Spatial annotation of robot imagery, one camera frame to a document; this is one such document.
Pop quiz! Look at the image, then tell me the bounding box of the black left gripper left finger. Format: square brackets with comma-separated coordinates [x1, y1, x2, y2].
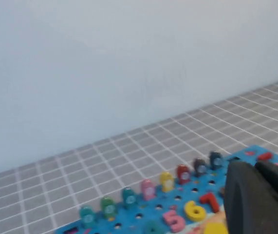
[223, 159, 278, 234]

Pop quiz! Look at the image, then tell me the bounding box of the yellow wooden pentagon piece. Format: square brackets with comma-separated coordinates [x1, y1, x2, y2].
[204, 221, 228, 234]

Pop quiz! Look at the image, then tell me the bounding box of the navy fish piece number 9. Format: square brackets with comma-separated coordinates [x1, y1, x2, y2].
[209, 151, 224, 170]

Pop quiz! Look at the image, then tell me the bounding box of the brown fish piece number 8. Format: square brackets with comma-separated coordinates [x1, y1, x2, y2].
[193, 157, 207, 177]

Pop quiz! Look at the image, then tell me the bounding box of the red fish piece number 7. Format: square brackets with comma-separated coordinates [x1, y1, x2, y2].
[176, 163, 191, 185]

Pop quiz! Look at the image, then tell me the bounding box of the yellow fish piece number 6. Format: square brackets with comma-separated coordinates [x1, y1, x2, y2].
[159, 172, 175, 192]

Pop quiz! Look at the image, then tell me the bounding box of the wooden number shape puzzle board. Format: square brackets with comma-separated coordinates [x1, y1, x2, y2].
[55, 145, 278, 234]

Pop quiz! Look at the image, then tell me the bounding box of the pink fish piece number 5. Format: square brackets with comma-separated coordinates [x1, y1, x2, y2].
[140, 179, 157, 200]

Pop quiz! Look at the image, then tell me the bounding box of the teal fish piece number 4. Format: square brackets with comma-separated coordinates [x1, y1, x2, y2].
[121, 187, 137, 208]

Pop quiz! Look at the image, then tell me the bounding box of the green fish piece number 3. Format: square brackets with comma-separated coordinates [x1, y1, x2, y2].
[100, 196, 117, 218]

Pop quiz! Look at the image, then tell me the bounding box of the teal fish piece number 2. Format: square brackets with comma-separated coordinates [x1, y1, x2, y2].
[79, 206, 97, 226]

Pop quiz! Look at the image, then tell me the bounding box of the red wooden minus sign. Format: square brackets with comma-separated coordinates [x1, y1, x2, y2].
[258, 152, 273, 161]

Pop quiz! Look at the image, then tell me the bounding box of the red wooden number 7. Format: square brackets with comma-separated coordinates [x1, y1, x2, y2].
[199, 192, 220, 213]

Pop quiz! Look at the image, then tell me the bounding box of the yellow wooden number 6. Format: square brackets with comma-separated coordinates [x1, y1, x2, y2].
[184, 200, 207, 222]

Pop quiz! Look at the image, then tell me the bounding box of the pink wooden number 5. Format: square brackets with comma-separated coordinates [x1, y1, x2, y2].
[163, 210, 185, 232]

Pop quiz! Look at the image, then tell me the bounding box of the teal wooden number 4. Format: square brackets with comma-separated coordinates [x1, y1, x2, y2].
[145, 220, 165, 234]

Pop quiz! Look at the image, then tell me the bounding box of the grey grid tablecloth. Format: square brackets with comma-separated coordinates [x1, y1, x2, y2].
[0, 77, 278, 234]

